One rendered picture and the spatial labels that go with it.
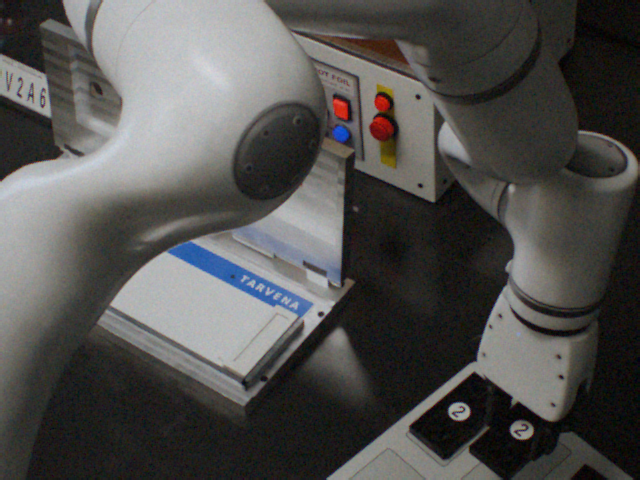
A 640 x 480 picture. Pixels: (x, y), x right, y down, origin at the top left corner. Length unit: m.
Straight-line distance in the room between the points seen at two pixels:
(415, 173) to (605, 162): 0.52
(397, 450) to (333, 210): 0.27
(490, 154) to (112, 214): 0.32
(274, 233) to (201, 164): 0.79
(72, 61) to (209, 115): 0.90
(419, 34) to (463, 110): 0.10
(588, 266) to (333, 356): 0.43
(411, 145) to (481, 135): 0.61
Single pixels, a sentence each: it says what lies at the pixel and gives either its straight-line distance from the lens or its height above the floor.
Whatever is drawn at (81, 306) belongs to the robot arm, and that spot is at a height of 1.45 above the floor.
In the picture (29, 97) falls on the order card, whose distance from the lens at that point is 1.78.
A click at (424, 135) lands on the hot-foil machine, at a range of 1.50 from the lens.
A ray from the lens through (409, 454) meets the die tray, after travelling 1.35.
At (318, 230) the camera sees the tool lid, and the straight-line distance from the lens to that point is 1.44.
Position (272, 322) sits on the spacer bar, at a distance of 1.43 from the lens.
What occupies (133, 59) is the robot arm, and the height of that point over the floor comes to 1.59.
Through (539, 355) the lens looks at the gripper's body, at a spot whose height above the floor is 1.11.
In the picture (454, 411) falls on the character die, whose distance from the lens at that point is 1.36.
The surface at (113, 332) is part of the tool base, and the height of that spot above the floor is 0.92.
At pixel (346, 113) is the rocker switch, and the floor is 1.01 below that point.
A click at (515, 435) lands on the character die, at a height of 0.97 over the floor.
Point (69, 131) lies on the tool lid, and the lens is 1.64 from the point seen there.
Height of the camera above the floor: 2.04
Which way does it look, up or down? 47 degrees down
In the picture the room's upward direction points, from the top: 6 degrees counter-clockwise
